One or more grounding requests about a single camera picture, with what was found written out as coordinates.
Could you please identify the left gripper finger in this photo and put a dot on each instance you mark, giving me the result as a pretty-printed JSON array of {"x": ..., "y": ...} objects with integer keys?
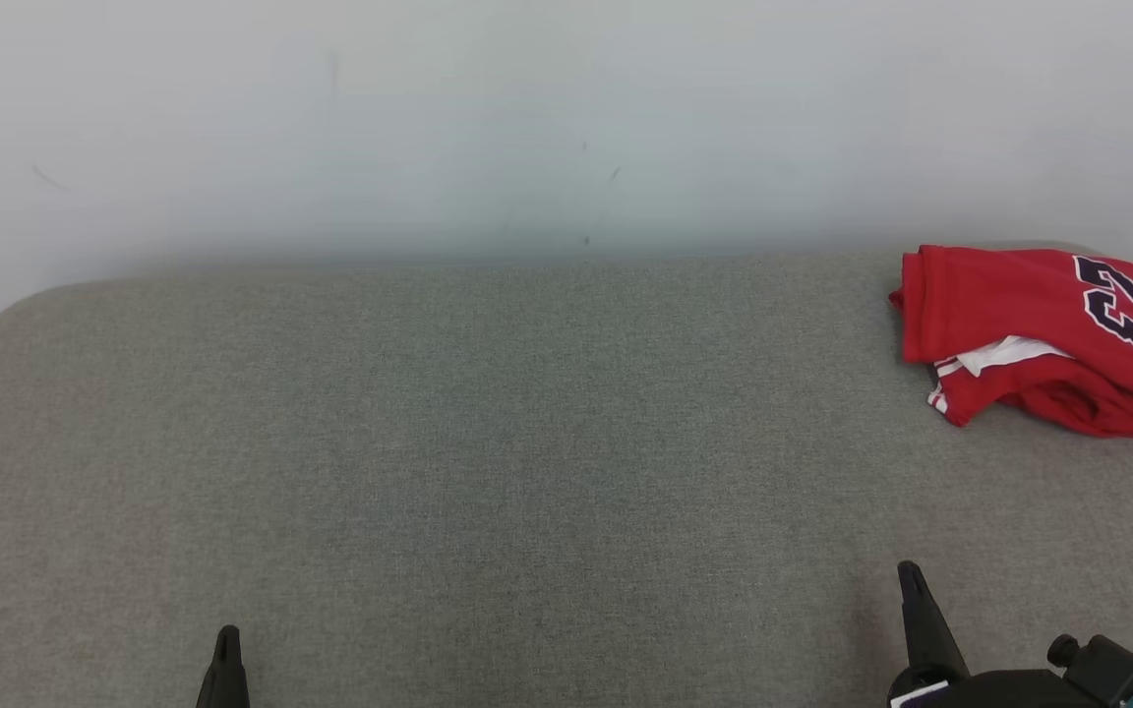
[{"x": 224, "y": 683}]

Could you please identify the red shorts with white stripes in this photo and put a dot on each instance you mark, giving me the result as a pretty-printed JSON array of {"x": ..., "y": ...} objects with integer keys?
[{"x": 1117, "y": 418}]

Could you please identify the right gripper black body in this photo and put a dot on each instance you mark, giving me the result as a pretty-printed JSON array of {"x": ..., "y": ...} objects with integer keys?
[{"x": 999, "y": 693}]

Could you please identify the white cloth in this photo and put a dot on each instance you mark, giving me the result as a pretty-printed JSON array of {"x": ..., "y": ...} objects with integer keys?
[{"x": 478, "y": 472}]

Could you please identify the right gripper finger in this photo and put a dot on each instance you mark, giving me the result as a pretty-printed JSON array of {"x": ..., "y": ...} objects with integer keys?
[{"x": 925, "y": 639}]

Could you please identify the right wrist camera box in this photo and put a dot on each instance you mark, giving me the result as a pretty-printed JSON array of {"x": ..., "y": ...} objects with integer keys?
[{"x": 1107, "y": 674}]

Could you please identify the red white basketball jersey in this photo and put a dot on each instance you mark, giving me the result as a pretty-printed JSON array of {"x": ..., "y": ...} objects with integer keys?
[{"x": 999, "y": 295}]

